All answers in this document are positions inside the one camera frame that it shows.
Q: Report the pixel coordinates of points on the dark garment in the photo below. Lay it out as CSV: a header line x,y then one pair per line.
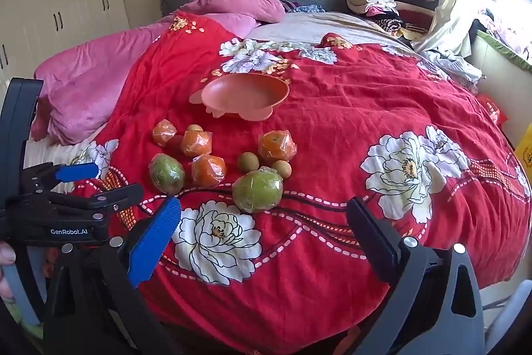
x,y
478,34

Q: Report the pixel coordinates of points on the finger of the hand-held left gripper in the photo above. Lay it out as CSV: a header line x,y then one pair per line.
x,y
116,199
79,171

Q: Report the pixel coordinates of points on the plastic-wrapped orange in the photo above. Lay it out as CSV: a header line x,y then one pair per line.
x,y
196,143
276,147
164,132
209,170

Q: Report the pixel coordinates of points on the dark patterned pillow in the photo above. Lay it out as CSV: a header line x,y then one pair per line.
x,y
305,7

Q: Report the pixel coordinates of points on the yellow bag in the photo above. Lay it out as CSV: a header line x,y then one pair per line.
x,y
525,149

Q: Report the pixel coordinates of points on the brown kiwi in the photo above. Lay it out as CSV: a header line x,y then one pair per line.
x,y
248,162
281,168
194,128

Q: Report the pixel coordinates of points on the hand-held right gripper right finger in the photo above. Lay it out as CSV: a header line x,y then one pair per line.
x,y
374,238

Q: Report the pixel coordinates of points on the person's left forearm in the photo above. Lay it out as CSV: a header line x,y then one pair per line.
x,y
12,313

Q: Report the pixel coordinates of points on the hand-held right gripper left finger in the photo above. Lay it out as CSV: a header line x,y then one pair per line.
x,y
153,242

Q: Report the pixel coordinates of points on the pile of folded clothes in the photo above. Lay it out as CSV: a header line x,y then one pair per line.
x,y
374,1

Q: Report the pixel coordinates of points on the beige blanket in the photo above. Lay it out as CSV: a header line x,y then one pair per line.
x,y
299,26

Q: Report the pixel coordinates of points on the pink plastic bowl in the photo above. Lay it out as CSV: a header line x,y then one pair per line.
x,y
245,93

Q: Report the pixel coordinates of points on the plastic-wrapped green apple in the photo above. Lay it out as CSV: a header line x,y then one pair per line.
x,y
166,174
257,190

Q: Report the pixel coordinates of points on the pink fleece blanket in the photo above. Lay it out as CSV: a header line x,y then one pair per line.
x,y
83,89

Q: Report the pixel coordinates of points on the cream wardrobe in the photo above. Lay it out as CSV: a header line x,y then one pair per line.
x,y
62,5

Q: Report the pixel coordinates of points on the green trimmed window seat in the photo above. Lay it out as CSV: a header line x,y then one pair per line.
x,y
498,68

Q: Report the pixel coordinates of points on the person's left hand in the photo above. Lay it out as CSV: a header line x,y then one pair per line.
x,y
6,255

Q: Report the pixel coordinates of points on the red bag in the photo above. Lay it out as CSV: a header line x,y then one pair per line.
x,y
492,109

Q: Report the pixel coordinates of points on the white crumpled garment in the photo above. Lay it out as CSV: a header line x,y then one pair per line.
x,y
453,64

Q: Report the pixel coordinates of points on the red floral blanket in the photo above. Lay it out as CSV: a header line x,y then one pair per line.
x,y
332,130

